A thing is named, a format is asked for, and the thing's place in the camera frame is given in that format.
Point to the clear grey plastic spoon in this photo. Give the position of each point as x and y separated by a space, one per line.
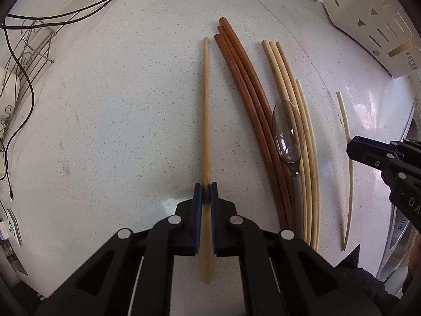
287 131

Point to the person's black garment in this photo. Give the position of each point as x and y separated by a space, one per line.
368 286

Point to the stainless steel sink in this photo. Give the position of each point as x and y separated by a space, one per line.
399 237

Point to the cream slotted utensil holder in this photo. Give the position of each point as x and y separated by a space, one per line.
358 6

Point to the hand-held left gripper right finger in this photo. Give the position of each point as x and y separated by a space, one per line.
213 217

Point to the white power socket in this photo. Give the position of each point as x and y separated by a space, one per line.
13 227

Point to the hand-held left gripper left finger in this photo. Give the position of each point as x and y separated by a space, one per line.
197 217

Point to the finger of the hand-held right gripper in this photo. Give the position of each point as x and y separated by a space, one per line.
365 156
404 146

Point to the pale ivory chopstick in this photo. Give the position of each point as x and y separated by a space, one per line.
352 184

